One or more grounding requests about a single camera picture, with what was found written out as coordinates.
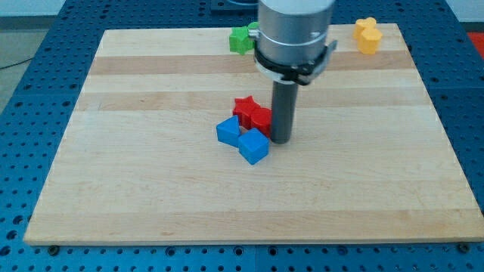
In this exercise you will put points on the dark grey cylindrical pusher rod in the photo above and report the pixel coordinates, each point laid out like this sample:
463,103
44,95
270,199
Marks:
283,104

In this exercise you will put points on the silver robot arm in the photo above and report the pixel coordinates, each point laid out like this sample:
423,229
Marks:
290,48

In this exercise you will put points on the red star block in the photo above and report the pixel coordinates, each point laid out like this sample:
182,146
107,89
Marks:
244,107

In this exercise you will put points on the green star block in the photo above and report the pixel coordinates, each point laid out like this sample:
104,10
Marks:
239,40

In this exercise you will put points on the green circle block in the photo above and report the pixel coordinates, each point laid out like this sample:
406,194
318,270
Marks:
253,25

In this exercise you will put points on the red cylinder block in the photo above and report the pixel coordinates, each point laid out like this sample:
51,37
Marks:
260,118

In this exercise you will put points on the blue cube block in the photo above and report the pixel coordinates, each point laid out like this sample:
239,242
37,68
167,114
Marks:
253,146

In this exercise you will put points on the blue triangle block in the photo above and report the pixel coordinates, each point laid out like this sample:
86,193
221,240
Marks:
228,131

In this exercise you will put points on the yellow hexagon block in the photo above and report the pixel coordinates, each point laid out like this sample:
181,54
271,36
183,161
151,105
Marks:
369,41

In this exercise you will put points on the yellow heart block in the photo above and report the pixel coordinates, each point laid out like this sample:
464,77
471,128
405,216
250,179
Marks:
362,24

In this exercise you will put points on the light wooden board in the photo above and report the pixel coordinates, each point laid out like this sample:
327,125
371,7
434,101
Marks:
368,160

